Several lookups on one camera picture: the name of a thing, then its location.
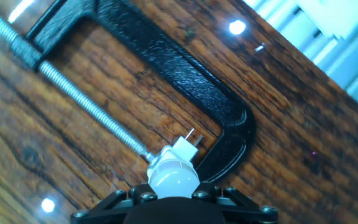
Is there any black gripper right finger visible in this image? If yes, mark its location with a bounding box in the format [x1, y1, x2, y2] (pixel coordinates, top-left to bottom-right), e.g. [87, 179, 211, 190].
[193, 182, 279, 224]

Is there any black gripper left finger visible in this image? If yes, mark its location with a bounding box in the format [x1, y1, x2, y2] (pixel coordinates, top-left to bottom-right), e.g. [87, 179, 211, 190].
[70, 182, 160, 224]

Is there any white LED light bulb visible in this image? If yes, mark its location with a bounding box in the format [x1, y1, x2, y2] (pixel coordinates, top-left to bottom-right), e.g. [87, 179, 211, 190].
[147, 157, 201, 199]

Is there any white lamp socket adapter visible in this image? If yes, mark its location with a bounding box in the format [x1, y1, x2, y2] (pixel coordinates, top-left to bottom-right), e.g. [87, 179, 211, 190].
[149, 128, 204, 169]

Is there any brown wooden board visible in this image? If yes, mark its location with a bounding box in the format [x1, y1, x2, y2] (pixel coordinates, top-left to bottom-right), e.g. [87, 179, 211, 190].
[0, 0, 358, 224]

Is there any black C-clamp with steel screw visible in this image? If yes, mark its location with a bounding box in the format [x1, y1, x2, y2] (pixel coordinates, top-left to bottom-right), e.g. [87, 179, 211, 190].
[0, 0, 257, 184]

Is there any printed paper sheet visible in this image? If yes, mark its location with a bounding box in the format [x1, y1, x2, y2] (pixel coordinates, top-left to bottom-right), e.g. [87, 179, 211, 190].
[296, 0, 358, 40]

